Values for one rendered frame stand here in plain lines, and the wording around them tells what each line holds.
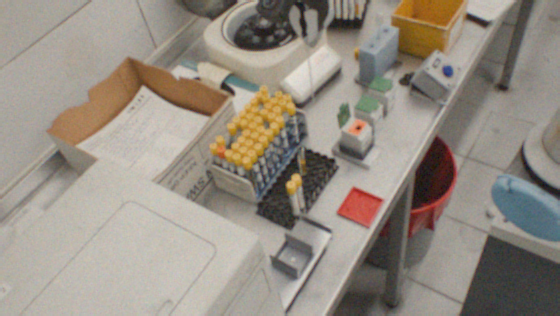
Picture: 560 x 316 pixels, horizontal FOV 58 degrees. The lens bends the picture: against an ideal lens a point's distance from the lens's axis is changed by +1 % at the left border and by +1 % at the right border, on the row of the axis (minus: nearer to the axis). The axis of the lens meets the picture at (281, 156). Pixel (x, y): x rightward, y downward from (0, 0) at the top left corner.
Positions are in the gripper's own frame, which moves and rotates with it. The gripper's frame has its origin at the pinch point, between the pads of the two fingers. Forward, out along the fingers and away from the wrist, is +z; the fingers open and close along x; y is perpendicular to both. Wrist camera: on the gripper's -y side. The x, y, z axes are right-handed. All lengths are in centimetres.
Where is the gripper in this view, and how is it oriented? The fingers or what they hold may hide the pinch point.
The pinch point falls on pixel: (307, 42)
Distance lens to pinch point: 90.0
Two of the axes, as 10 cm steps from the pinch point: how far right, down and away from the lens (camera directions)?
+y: 6.3, -6.4, 4.3
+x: -7.6, -4.2, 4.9
